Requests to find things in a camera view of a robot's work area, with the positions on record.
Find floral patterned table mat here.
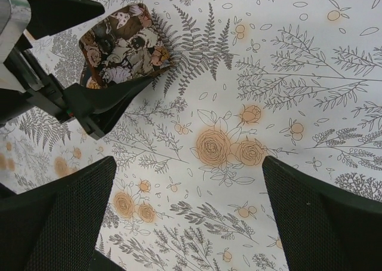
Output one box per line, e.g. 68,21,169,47
1,0,381,270

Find cat print brown tie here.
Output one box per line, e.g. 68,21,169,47
79,3,172,89

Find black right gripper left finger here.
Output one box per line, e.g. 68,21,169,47
1,156,116,270

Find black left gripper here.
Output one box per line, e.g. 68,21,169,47
1,0,151,140

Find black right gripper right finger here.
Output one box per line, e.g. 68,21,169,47
262,156,381,270

